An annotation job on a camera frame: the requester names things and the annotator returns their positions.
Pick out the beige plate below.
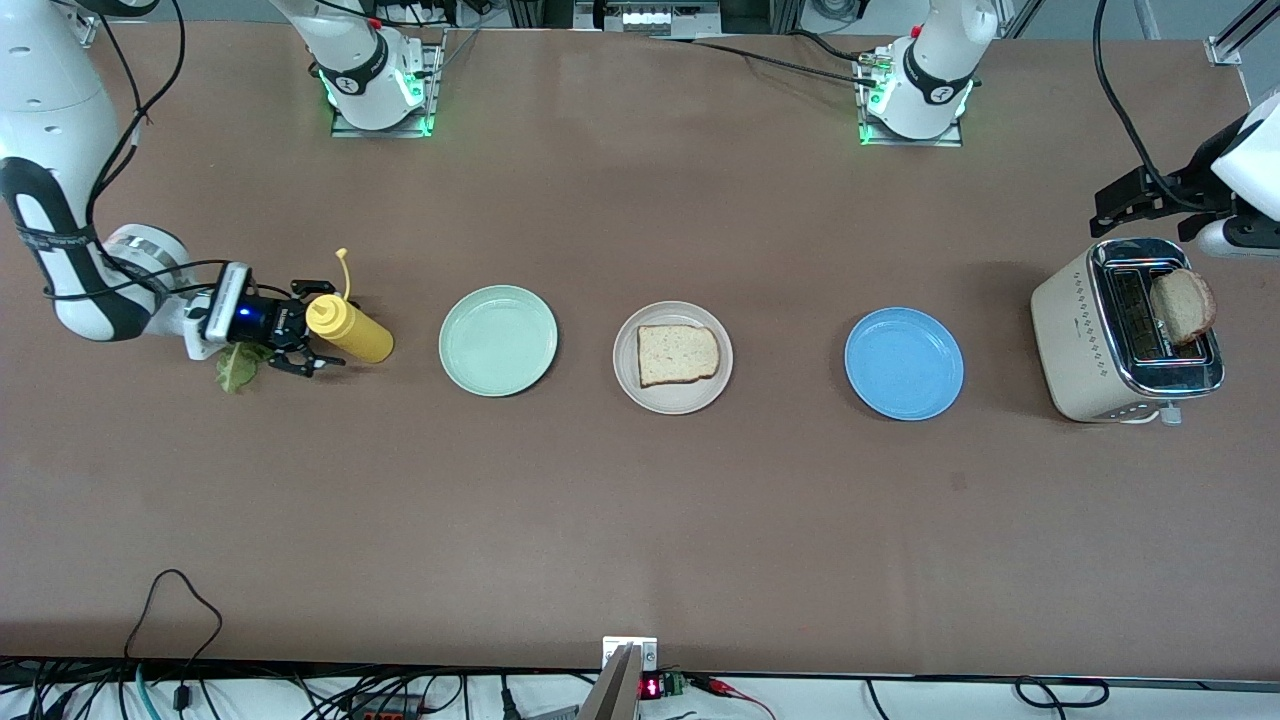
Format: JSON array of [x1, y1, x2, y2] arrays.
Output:
[[612, 300, 734, 416]]

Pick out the black oval cable loop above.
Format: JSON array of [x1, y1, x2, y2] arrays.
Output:
[[1015, 677, 1111, 709]]

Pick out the black cable to arm base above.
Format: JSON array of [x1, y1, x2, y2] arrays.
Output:
[[640, 30, 886, 89]]

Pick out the green lettuce leaf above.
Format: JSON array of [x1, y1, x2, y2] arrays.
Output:
[[215, 342, 276, 395]]

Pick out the yellow squeeze bottle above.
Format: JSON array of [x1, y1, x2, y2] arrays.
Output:
[[305, 248, 395, 365]]

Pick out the beige chrome toaster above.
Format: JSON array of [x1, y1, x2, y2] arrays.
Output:
[[1030, 237, 1226, 426]]

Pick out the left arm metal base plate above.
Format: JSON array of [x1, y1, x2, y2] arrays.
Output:
[[855, 50, 966, 149]]

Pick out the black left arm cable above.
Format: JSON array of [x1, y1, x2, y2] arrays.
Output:
[[1093, 0, 1216, 213]]

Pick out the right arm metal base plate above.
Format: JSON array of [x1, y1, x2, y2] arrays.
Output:
[[330, 28, 446, 139]]

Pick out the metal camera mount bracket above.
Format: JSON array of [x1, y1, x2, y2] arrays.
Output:
[[578, 637, 659, 720]]

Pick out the thin black looped cable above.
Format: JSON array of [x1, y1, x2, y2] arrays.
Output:
[[125, 569, 223, 681]]

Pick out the white device with ports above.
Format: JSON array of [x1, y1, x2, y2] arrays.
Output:
[[575, 0, 723, 33]]

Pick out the aluminium frame post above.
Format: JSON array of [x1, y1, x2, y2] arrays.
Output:
[[1205, 0, 1280, 66]]

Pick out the mint green plate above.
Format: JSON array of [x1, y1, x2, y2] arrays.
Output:
[[438, 285, 559, 398]]

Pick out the blue plate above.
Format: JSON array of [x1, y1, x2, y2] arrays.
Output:
[[844, 306, 965, 422]]

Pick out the toast bread slice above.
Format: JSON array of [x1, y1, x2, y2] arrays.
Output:
[[1148, 268, 1219, 347], [636, 324, 721, 389]]

